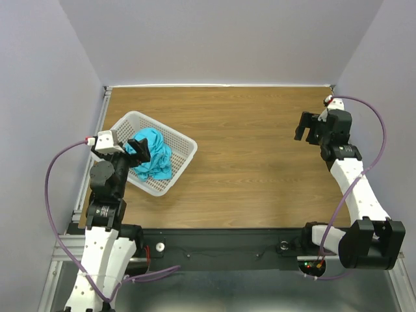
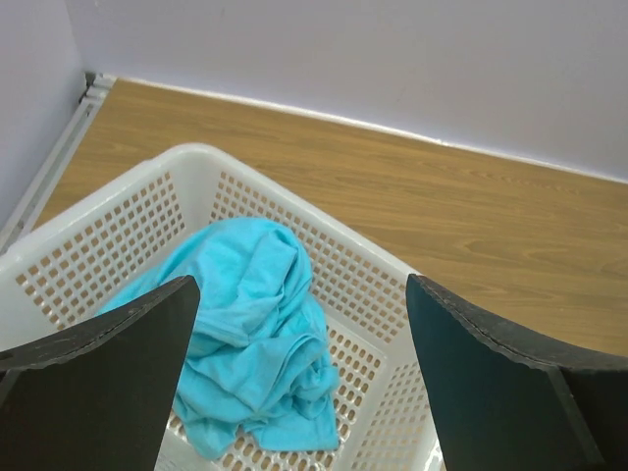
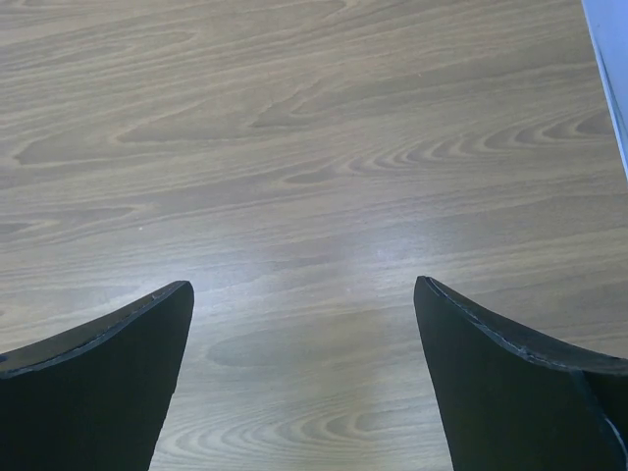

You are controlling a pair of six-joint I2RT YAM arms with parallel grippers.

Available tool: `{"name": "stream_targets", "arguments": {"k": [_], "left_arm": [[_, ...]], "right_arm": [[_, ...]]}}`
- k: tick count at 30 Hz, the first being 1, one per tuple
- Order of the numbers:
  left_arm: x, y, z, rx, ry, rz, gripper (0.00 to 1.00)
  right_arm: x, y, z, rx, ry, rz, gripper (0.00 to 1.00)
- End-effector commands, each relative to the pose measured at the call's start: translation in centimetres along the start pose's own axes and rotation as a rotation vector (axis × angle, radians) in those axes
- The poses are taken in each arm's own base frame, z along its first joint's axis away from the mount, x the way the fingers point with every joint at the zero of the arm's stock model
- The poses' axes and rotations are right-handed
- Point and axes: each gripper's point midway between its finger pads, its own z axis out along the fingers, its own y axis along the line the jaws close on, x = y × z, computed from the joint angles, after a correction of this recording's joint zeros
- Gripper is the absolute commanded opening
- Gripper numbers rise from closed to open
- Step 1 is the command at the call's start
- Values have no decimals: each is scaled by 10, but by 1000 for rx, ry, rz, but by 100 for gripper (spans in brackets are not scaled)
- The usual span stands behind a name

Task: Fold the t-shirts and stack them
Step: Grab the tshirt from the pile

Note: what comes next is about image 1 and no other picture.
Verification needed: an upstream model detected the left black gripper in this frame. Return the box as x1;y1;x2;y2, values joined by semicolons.
93;138;150;196

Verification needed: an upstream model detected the turquoise t shirt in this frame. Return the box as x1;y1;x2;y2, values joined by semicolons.
133;127;172;182

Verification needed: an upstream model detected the white perforated plastic basket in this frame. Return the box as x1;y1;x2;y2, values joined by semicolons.
88;111;198;198

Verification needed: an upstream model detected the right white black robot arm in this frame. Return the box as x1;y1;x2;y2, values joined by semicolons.
294;109;406;270

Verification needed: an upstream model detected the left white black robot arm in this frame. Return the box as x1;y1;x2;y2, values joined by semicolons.
64;139;151;311

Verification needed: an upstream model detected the left white knob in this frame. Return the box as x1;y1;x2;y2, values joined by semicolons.
155;242;165;253

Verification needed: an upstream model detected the right metal knob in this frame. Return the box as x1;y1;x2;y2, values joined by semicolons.
279;240;290;251

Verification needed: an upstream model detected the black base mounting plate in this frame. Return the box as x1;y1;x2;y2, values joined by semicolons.
144;227;318;271

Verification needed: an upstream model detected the circuit board with leds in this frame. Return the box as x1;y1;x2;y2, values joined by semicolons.
298;259;326;276

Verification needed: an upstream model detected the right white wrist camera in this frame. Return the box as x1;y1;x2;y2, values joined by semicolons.
318;95;345;122

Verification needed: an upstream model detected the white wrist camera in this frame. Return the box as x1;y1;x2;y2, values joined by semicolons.
318;95;345;122
86;130;125;155

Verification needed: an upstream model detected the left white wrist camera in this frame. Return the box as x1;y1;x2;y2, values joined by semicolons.
86;130;125;155

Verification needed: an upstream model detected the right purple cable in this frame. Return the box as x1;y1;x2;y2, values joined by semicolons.
304;95;388;281

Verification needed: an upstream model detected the aluminium frame rail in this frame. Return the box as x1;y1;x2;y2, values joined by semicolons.
37;86;113;312

